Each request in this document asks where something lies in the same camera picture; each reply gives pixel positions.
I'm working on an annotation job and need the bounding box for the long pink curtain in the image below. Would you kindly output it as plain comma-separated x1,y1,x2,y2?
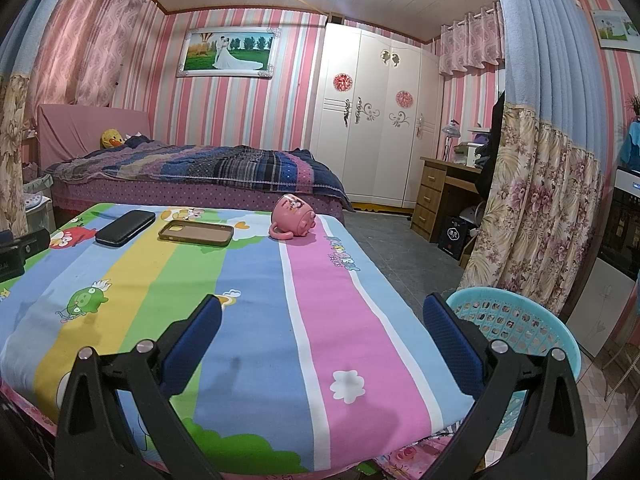
25,0,167,109

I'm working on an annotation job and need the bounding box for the light blue plastic basket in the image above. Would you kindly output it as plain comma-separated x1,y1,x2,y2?
444,287,582,449

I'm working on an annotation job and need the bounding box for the black box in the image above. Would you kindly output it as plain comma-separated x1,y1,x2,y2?
438,215,474,261

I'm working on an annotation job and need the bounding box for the short pink curtain valance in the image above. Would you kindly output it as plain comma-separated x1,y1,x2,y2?
438,2,506,76

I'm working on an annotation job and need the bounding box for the bed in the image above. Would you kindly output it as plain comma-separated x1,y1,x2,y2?
45,142,354,227

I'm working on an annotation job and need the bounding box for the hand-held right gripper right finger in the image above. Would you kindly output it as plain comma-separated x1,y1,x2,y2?
420,292,588,480

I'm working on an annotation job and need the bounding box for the desk lamp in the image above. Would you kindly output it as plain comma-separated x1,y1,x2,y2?
441,118,461,161

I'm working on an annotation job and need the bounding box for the wooden desk with drawers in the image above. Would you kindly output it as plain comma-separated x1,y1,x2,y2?
410,156,487,244

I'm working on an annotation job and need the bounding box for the white cabinet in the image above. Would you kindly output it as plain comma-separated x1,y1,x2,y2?
566,255,640,362

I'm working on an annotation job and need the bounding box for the pink mug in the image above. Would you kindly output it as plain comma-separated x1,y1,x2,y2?
268,193,316,241

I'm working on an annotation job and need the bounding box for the white box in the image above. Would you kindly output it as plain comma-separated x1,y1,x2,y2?
452,142,485,167

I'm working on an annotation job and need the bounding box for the white wardrobe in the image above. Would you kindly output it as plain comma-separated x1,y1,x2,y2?
310,23,445,212

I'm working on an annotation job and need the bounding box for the blue floral curtain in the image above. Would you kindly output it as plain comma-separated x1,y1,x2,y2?
457,0,607,317
0,0,42,242

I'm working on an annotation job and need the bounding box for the white chair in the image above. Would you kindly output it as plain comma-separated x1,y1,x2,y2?
22,172,56,234

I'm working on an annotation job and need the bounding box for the tan phone case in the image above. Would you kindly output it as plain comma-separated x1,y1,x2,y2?
158,218,235,248

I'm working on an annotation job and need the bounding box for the small framed wall photo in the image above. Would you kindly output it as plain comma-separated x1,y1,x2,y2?
589,8,640,54

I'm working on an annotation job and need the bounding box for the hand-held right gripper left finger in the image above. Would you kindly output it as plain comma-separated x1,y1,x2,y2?
54,294,223,480

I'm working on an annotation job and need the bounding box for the patchwork quilt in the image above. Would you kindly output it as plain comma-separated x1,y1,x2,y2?
46,142,354,199

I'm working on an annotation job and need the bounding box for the large framed wall photo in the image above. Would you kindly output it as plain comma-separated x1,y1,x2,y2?
175,26,281,80

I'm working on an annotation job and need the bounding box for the black appliance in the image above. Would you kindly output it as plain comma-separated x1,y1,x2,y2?
597,167,640,282

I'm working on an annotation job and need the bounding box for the pink headboard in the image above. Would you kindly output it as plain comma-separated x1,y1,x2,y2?
37,103,152,177

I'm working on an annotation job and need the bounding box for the dark hanging garment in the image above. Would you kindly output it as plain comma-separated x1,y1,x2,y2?
474,90,506,202

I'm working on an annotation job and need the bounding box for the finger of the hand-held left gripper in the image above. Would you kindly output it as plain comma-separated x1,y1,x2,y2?
0,229,52,262
0,248,27,282

